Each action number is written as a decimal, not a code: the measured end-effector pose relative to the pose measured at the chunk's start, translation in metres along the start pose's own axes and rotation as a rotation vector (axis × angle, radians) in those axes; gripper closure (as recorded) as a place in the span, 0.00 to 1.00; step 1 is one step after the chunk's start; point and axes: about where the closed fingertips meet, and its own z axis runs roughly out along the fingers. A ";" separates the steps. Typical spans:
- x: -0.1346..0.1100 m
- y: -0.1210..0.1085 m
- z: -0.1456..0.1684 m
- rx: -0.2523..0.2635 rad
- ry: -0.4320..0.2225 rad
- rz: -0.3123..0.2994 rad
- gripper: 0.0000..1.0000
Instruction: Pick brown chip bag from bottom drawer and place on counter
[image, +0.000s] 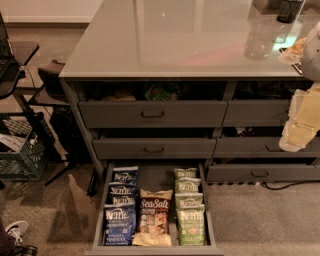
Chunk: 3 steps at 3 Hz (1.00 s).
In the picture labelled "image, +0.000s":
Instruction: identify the green kettle chip bag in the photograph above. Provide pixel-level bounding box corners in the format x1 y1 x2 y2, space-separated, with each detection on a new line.
175 177 201 193
176 204 205 246
175 193 203 208
173 168 198 179

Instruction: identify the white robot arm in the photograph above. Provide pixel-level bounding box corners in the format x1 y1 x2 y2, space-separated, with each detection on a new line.
279 22 320 152

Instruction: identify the green plastic crate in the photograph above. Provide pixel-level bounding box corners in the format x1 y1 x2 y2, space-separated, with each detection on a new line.
0 113 48 181

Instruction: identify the middle left drawer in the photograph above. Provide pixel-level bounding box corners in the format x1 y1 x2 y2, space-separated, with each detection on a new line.
93 138 216 160

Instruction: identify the open bottom left drawer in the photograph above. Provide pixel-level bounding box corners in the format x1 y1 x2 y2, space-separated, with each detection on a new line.
84 160 224 256

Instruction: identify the front green Kettle chip bag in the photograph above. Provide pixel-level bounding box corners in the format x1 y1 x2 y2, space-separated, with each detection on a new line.
176 204 205 246

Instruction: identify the green snack bag in drawer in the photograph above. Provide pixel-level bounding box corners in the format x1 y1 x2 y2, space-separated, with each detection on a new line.
144 83 181 101

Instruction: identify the bottom right drawer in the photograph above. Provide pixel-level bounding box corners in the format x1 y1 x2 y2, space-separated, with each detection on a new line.
206 164 320 183

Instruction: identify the rear green Kettle chip bag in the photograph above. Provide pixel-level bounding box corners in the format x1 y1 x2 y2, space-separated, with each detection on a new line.
173 168 198 179

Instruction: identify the black floor cable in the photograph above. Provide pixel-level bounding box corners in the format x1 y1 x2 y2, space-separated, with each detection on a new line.
260 180 320 191

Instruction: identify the black mesh cup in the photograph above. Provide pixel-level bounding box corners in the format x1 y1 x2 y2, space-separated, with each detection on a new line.
277 0 304 24

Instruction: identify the white sneaker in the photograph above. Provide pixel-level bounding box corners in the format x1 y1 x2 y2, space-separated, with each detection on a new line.
5 220 29 246

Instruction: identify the black side table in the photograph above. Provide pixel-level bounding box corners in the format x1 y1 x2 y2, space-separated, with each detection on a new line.
0 13 40 100

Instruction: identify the grey drawer cabinet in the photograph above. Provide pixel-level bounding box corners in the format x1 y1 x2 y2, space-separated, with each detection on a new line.
61 0 319 189

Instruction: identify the rear blue Kettle chip bag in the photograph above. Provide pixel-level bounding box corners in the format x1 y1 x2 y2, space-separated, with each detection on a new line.
112 166 139 185

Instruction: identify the black white fiducial marker board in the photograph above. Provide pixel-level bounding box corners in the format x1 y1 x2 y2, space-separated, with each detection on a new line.
279 48 302 74

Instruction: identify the front blue Kettle chip bag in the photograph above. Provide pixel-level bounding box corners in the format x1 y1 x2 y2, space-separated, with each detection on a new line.
104 203 136 246

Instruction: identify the middle right drawer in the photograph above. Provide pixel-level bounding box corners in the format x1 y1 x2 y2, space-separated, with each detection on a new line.
213 137 320 158

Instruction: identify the middle blue Kettle chip bag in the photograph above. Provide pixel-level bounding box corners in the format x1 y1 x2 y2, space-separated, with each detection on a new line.
110 195 136 205

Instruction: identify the brown sea salt chip bag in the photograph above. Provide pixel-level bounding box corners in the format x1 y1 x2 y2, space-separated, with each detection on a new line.
132 189 173 246

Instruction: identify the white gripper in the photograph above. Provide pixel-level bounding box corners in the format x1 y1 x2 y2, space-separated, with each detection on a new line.
279 82 320 152

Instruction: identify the blue kettle chip bag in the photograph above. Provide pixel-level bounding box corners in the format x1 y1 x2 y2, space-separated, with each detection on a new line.
110 195 136 205
109 184 136 195
104 203 136 246
112 166 139 185

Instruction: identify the top left drawer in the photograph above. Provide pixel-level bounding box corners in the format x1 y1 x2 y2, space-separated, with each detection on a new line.
78 100 227 128

